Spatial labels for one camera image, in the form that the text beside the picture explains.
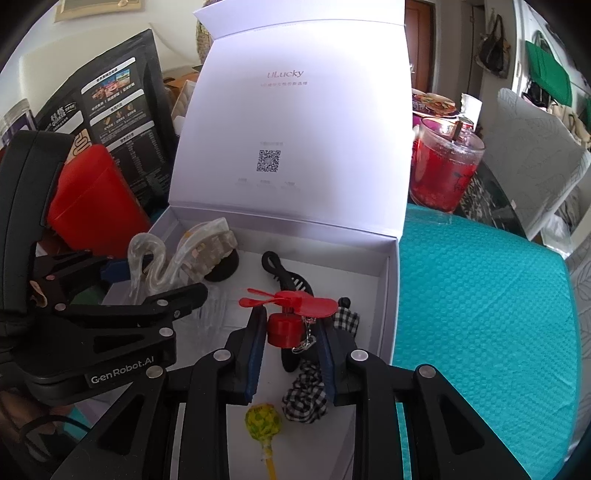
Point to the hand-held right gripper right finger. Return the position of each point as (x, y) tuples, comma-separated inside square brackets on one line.
[(325, 364)]

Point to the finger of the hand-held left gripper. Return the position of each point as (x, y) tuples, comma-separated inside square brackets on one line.
[(115, 272), (152, 309)]

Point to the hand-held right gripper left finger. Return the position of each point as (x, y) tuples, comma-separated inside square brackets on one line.
[(254, 360)]

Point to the pink translucent wavy hair claw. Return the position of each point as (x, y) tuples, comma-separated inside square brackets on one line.
[(138, 249)]

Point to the checked scrunchie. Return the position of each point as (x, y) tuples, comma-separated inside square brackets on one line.
[(304, 397)]

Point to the clear hair clip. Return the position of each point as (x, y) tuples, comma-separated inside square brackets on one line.
[(212, 309)]

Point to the yellow-green lollipop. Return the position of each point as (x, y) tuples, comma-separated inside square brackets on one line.
[(263, 422)]

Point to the beige toothed hair claw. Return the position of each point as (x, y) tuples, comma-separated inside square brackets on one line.
[(207, 249)]

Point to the black hair claw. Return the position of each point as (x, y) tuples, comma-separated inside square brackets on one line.
[(281, 272)]

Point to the white gift box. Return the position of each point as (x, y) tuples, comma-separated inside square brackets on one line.
[(286, 115)]

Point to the person's left hand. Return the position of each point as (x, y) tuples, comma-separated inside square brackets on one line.
[(11, 424)]

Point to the red bag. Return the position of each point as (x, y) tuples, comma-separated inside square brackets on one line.
[(97, 198)]

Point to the clear jar with purple label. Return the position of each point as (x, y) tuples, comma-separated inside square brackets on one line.
[(16, 127)]

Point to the black printed pouch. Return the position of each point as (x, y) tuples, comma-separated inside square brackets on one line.
[(134, 138)]

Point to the teal bubble mat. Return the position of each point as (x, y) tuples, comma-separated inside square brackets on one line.
[(480, 323)]

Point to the open cardboard box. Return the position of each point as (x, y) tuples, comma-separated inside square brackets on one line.
[(178, 78)]

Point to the gold framed picture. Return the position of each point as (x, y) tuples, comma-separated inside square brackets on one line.
[(92, 9)]

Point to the glass jar of red drink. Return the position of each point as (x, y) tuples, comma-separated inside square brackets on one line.
[(438, 170)]

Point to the woven straw fan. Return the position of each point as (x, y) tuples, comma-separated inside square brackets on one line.
[(205, 46)]

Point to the red printed can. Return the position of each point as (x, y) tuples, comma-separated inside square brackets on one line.
[(434, 104)]

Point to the brown door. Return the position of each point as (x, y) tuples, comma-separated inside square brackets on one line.
[(420, 46)]

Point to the black hanging bag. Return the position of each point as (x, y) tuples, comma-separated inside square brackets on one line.
[(491, 50)]

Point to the large green tote bag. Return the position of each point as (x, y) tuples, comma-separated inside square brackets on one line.
[(549, 74)]

